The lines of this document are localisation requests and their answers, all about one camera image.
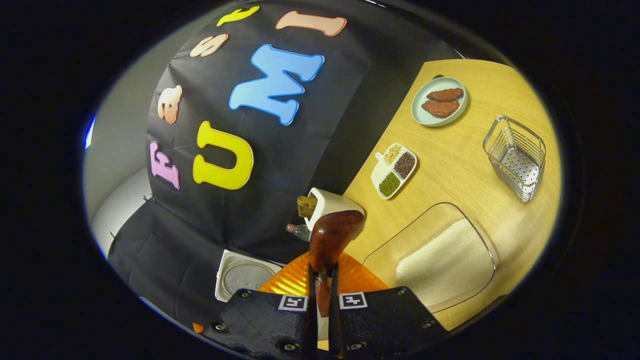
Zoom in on brown meat piece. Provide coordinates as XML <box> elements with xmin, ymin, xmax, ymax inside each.
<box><xmin>421</xmin><ymin>99</ymin><xmax>460</xmax><ymax>119</ymax></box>
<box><xmin>426</xmin><ymin>87</ymin><xmax>465</xmax><ymax>104</ymax></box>

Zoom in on metal wire chopstick holder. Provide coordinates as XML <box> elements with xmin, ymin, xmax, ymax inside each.
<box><xmin>482</xmin><ymin>115</ymin><xmax>547</xmax><ymax>203</ymax></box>

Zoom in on black backdrop cloth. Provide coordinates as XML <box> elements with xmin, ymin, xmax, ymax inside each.
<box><xmin>107</xmin><ymin>0</ymin><xmax>468</xmax><ymax>331</ymax></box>

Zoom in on pale green plate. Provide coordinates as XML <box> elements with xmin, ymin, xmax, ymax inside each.
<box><xmin>411</xmin><ymin>76</ymin><xmax>469</xmax><ymax>128</ymax></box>

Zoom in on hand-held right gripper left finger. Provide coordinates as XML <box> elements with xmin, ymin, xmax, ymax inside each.
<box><xmin>192</xmin><ymin>252</ymin><xmax>319</xmax><ymax>360</ymax></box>

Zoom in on white rice cooker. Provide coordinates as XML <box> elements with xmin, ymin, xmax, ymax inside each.
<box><xmin>215</xmin><ymin>249</ymin><xmax>287</xmax><ymax>303</ymax></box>

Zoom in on white divided dish with beans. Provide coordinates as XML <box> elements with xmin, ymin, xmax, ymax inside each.
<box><xmin>371</xmin><ymin>143</ymin><xmax>418</xmax><ymax>201</ymax></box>

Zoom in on clear water bottle red label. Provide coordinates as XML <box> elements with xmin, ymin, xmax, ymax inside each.
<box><xmin>285</xmin><ymin>223</ymin><xmax>312</xmax><ymax>243</ymax></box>

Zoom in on dark wooden spoon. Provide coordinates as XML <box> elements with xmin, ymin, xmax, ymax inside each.
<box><xmin>308</xmin><ymin>210</ymin><xmax>366</xmax><ymax>319</ymax></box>

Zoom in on clear tray of white rice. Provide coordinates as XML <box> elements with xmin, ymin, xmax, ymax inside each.
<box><xmin>362</xmin><ymin>202</ymin><xmax>500</xmax><ymax>315</ymax></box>

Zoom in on brown toast slice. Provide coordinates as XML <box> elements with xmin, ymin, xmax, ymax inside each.
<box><xmin>297</xmin><ymin>195</ymin><xmax>319</xmax><ymax>219</ymax></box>

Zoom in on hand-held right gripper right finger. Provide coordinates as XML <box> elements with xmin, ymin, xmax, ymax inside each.
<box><xmin>327</xmin><ymin>252</ymin><xmax>449</xmax><ymax>359</ymax></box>

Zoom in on white toaster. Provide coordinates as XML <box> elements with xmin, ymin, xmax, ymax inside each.
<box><xmin>305</xmin><ymin>187</ymin><xmax>366</xmax><ymax>233</ymax></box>

